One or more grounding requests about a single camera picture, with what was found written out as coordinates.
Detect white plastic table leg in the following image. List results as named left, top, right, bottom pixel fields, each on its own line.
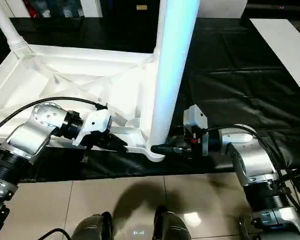
left=0, top=0, right=32, bottom=55
left=149, top=0, right=201, bottom=151

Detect black right robot foot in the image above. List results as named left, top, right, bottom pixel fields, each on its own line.
left=154, top=205, right=192, bottom=240

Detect black robot foot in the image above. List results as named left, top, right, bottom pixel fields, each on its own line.
left=71, top=212, right=115, bottom=240
left=154, top=205, right=192, bottom=240

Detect white plastic table top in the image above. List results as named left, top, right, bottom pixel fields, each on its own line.
left=0, top=44, right=167, bottom=162

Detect black left robot foot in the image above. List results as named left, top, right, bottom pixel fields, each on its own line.
left=71, top=212, right=115, bottom=240

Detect white flat board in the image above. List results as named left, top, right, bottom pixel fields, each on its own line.
left=250, top=18, right=300, bottom=102

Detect white cabinet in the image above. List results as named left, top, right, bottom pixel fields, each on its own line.
left=0, top=0, right=104, bottom=19

